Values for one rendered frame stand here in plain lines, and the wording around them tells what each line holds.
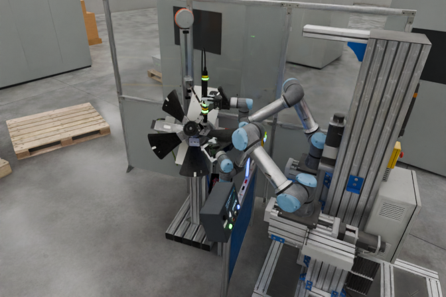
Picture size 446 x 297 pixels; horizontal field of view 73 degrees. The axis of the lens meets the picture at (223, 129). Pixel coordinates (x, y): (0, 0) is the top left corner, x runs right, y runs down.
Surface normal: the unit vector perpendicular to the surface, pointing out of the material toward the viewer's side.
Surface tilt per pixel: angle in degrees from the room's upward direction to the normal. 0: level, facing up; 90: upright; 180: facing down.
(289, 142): 90
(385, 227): 90
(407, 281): 0
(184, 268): 0
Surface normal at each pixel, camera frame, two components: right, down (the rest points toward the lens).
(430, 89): -0.59, 0.38
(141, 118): -0.31, 0.46
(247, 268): 0.03, -0.87
